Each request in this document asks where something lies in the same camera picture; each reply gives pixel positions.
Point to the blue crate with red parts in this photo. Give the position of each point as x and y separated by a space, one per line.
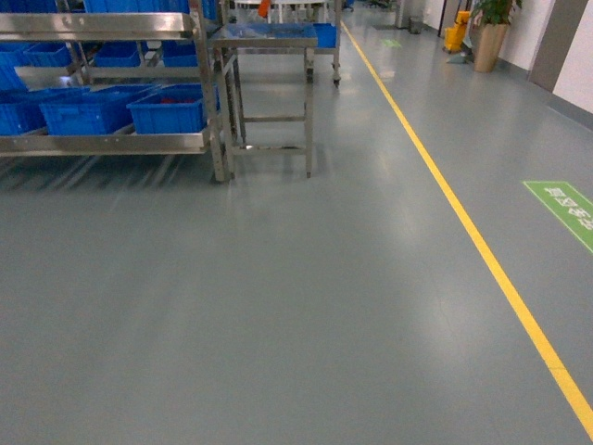
173 109

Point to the stainless steel side table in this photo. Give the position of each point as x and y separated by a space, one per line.
265 75

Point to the blue crate lower middle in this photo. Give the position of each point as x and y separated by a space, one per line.
97 112

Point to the grey trash bin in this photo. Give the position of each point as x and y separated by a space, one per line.
415 24

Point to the potted plant in tan pot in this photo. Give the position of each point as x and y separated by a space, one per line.
494 19

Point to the stainless steel flow rack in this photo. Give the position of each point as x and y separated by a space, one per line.
64 53

